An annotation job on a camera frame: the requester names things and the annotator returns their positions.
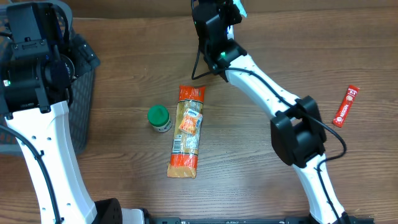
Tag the grey plastic shopping basket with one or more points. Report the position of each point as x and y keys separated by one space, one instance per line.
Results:
x=82 y=88

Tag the red coffee stick sachet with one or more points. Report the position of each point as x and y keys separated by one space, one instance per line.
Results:
x=345 y=106

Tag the orange Kleenex tissue pack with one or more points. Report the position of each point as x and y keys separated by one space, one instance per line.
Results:
x=191 y=122

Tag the green lid jar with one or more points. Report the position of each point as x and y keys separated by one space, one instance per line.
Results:
x=158 y=116

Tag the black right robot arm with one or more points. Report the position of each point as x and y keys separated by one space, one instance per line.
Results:
x=297 y=131

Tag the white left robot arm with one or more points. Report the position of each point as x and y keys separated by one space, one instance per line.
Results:
x=36 y=95

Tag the black rail table edge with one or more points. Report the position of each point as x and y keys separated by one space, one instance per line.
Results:
x=177 y=220

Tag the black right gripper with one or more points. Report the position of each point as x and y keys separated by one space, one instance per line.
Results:
x=229 y=12

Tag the white barcode scanner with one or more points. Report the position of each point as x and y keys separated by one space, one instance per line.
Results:
x=230 y=32

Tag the teal snack packet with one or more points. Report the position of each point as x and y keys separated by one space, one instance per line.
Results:
x=240 y=7

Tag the spaghetti pack orange ends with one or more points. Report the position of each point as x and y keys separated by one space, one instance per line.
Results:
x=184 y=156

